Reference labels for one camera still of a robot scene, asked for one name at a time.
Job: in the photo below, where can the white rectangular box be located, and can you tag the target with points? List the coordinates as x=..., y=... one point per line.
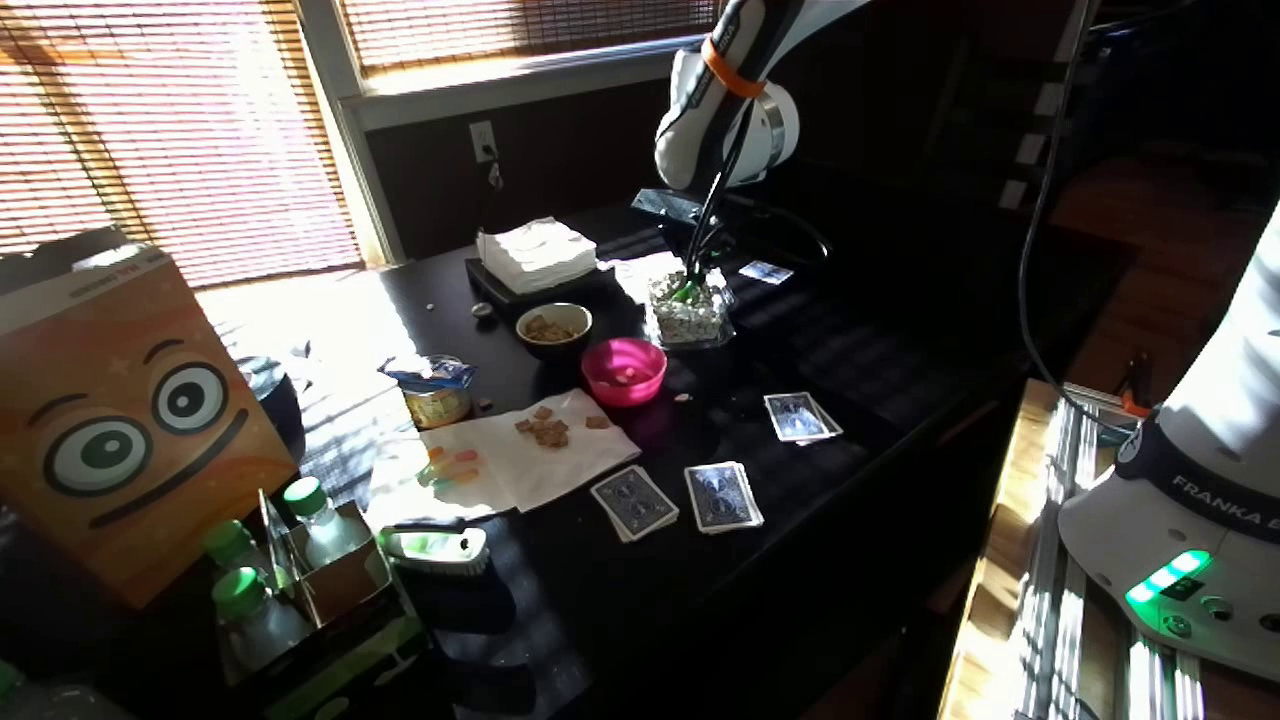
x=537, y=255

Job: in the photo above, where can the green bottle carrier box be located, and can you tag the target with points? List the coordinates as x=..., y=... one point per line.
x=346, y=641

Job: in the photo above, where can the black tray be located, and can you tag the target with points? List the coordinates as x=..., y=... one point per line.
x=607, y=295

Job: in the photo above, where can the orange cardboard box with face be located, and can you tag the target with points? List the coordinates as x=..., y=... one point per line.
x=122, y=425

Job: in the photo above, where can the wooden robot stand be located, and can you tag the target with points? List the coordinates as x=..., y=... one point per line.
x=984, y=603

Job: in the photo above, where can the playing card front right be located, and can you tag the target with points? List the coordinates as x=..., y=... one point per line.
x=767, y=272

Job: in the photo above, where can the large window blind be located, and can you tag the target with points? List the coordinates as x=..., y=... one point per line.
x=175, y=133

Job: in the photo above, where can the narrow window blind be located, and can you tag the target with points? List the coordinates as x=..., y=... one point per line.
x=533, y=25

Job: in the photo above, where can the dark plaid cloth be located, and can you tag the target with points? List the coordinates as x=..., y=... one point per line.
x=521, y=641

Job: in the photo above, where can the playing card left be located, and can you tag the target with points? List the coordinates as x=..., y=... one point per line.
x=632, y=501

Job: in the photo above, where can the brown crumbs pile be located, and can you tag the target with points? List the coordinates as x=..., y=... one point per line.
x=541, y=425

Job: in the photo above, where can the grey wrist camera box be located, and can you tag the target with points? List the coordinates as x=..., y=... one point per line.
x=665, y=205

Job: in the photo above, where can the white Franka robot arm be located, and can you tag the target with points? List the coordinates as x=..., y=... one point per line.
x=723, y=107

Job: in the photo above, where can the white beans pile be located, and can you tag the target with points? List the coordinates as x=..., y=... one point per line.
x=699, y=317

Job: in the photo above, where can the orange crumbs pile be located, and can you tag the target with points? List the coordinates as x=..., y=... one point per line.
x=456, y=461

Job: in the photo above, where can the pink plastic bowl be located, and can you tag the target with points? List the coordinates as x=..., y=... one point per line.
x=627, y=370

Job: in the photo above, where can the aluminium frame rails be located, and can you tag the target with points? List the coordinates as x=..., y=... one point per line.
x=1067, y=626

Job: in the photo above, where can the transparent plastic container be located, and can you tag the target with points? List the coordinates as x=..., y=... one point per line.
x=693, y=321

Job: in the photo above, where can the white paper towel sheet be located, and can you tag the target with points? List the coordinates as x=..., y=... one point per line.
x=533, y=467

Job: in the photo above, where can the green cap glass bottle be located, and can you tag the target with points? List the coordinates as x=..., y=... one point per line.
x=233, y=544
x=313, y=515
x=247, y=606

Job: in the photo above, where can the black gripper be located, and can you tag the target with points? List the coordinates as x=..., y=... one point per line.
x=702, y=245

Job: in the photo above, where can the white wall outlet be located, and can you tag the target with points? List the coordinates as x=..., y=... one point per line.
x=486, y=144

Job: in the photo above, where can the white cereal bowl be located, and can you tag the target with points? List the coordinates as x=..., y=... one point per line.
x=553, y=325

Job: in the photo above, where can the brown cereal pieces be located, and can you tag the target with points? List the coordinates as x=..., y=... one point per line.
x=553, y=321

